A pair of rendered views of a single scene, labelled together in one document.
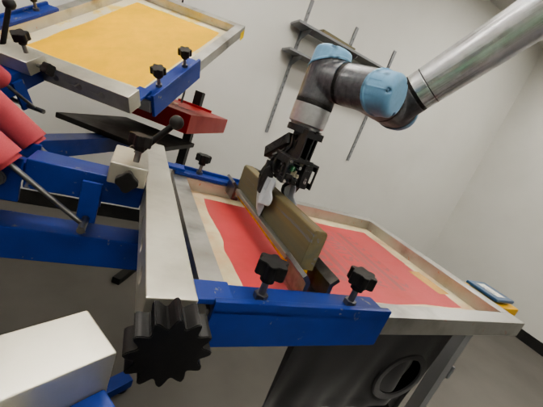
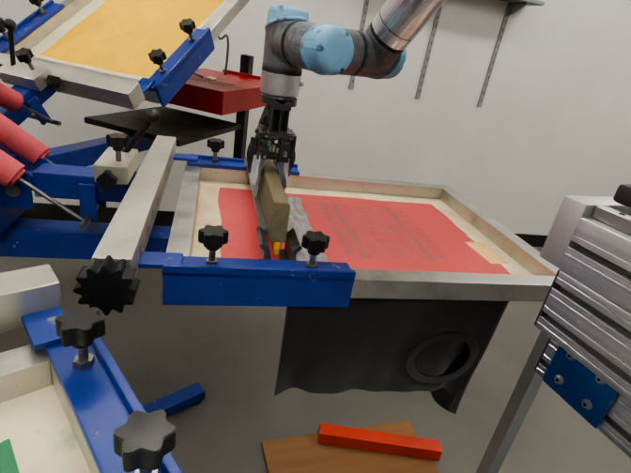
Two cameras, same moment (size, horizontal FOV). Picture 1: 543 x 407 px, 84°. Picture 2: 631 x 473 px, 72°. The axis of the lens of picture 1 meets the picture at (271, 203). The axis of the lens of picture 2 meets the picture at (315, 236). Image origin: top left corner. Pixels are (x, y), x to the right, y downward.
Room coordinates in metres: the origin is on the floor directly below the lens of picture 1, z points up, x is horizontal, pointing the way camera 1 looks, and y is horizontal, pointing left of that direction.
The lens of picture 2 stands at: (-0.18, -0.30, 1.35)
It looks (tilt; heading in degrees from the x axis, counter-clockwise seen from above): 25 degrees down; 12
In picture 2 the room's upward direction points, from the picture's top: 10 degrees clockwise
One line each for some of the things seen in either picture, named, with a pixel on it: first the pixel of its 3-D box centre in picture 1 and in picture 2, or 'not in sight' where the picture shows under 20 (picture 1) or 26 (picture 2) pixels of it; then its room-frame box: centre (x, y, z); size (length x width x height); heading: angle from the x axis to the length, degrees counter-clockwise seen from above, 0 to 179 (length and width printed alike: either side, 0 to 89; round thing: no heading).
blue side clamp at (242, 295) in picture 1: (300, 315); (261, 280); (0.40, -0.10, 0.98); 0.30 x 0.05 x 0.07; 118
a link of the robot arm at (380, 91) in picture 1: (372, 93); (325, 49); (0.59, -0.10, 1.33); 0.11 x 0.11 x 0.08; 52
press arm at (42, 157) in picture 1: (90, 180); (87, 183); (0.50, 0.31, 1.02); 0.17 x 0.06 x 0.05; 118
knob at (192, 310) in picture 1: (167, 330); (110, 280); (0.23, 0.05, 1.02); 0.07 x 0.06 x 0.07; 118
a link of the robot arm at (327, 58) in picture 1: (325, 78); (285, 40); (0.64, -0.01, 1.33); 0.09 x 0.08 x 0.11; 52
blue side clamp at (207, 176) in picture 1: (221, 188); (243, 174); (0.89, 0.16, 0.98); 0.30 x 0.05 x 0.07; 118
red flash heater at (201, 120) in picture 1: (171, 111); (211, 88); (1.69, 0.69, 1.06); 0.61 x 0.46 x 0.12; 178
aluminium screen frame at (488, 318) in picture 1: (330, 245); (353, 221); (0.76, -0.18, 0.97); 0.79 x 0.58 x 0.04; 118
